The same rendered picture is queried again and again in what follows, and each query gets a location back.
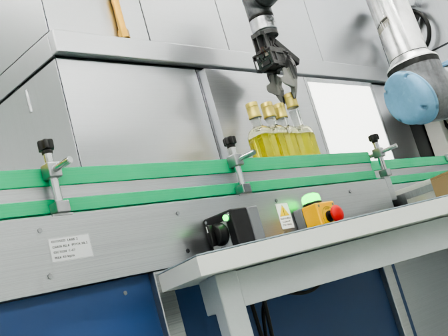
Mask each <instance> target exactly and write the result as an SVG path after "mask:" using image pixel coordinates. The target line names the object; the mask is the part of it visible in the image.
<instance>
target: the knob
mask: <svg viewBox="0 0 448 336"><path fill-rule="evenodd" d="M205 230H206V232H207V240H208V242H209V244H210V247H215V246H224V245H226V244H227V242H228V240H229V230H228V228H227V227H226V225H224V224H223V223H216V224H214V225H208V226H206V227H205Z"/></svg>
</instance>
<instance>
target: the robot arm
mask: <svg viewBox="0 0 448 336"><path fill-rule="evenodd" d="M277 1H278V0H242V3H243V5H244V7H245V11H246V14H247V18H248V20H249V25H250V28H251V32H252V35H251V40H252V42H253V46H254V49H255V52H256V55H254V56H252V58H253V62H254V65H255V69H256V72H257V73H261V74H262V73H267V78H268V80H269V82H270V84H268V85H267V91H268V92H269V93H272V94H274V95H276V96H277V98H278V100H279V101H280V102H281V103H284V104H285V100H284V97H283V96H284V89H283V88H282V82H283V83H284V84H286V85H288V86H290V88H291V94H292V96H293V98H294V99H295V98H296V97H297V78H298V77H297V67H296V66H298V65H299V62H300V59H299V58H298V57H297V56H296V55H295V54H293V53H292V52H291V51H290V50H288V48H286V47H285V46H284V45H283V44H282V43H280V42H279V41H278V40H277V39H276V37H278V35H279V33H278V30H277V25H276V22H275V18H274V15H273V11H272V8H271V7H272V6H273V5H274V4H275V3H276V2H277ZM366 2H367V5H368V8H369V10H370V13H371V16H372V18H373V21H374V23H375V26H376V28H377V31H378V34H379V36H380V39H381V42H382V44H383V47H384V49H385V52H386V54H387V57H388V60H389V62H390V67H389V70H388V72H387V77H388V80H387V81H386V83H385V86H384V90H385V92H384V100H385V104H386V106H387V108H388V110H389V112H390V114H392V116H394V118H396V120H398V121H400V122H402V123H404V124H408V125H415V124H418V125H424V124H428V123H430V122H435V121H442V120H447V119H448V60H446V61H444V62H441V60H440V58H439V56H438V54H437V53H436V52H434V51H430V50H428V48H427V46H426V43H425V40H424V38H423V36H422V33H421V30H420V28H419V26H418V23H417V20H416V18H415V16H414V13H413V10H412V8H411V6H410V3H409V0H366ZM255 62H257V64H258V66H259V69H257V66H256V64H255ZM280 71H282V72H283V76H282V77H279V76H277V74H280Z"/></svg>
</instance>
